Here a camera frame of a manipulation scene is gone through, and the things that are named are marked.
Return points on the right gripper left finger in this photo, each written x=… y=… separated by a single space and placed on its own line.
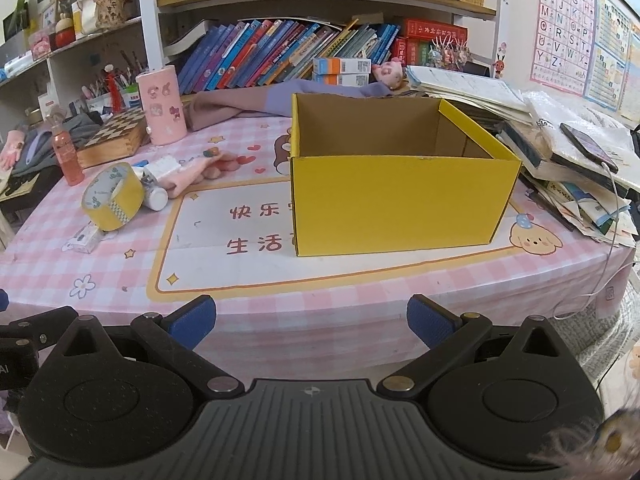
x=170 y=340

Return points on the red book box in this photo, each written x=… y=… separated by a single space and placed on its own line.
x=432 y=44

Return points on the yellow tape roll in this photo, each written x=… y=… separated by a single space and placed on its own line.
x=113 y=197

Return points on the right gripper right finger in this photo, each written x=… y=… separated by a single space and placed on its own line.
x=451 y=341

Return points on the yellow cardboard box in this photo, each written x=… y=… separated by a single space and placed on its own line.
x=393 y=174

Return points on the stack of papers and books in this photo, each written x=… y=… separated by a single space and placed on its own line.
x=601 y=205

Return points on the pink plush item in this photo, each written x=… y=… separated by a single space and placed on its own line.
x=175 y=177

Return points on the pink pig plush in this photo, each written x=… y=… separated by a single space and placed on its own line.
x=391 y=73

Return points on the white tissue packet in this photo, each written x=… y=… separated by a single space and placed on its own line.
x=85 y=240

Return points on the pink checkered tablecloth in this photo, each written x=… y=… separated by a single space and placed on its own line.
x=279 y=315

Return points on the pink purple cloth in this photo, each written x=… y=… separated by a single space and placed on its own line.
x=209 y=108

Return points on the orange white medicine box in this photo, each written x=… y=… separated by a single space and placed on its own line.
x=347 y=72

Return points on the pink spray bottle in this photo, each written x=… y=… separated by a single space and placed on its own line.
x=64 y=148

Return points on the white small bottle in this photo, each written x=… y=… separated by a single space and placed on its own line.
x=155 y=197

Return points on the wooden chess box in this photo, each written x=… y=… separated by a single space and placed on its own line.
x=120 y=137

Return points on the black smartphone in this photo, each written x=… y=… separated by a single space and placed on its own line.
x=589 y=147

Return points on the pink cylindrical container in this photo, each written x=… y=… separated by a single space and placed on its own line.
x=162 y=106

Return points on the alphabet wall poster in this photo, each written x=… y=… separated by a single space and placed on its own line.
x=563 y=44

